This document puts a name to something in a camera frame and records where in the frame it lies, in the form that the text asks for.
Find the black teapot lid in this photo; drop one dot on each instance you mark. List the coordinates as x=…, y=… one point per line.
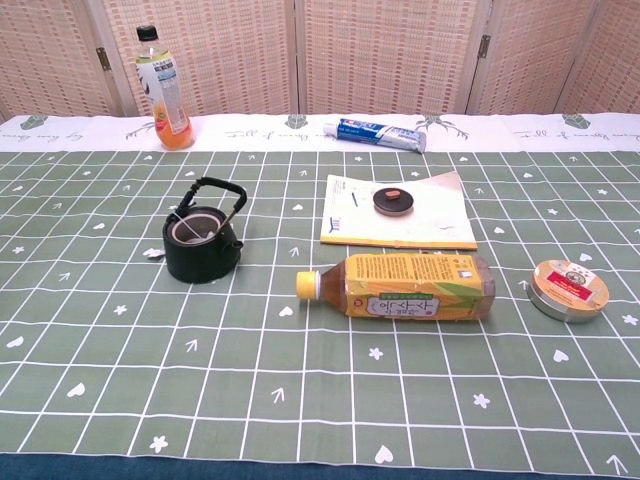
x=393, y=202

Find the tea bottle with yellow label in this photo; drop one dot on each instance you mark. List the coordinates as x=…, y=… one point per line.
x=400, y=285

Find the black cast iron teapot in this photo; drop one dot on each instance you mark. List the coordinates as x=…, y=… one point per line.
x=200, y=262

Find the white notebook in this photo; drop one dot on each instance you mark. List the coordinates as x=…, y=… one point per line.
x=430, y=225

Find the blue white toothpaste tube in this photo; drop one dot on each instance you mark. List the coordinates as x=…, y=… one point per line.
x=370, y=131

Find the green grid tablecloth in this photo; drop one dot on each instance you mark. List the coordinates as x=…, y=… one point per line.
x=320, y=390

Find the woven folding screen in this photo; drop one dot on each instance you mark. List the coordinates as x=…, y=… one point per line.
x=380, y=55

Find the orange juice bottle black cap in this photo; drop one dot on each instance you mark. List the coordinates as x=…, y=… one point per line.
x=167, y=100

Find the round metal tin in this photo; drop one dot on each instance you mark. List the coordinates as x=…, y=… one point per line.
x=570, y=290

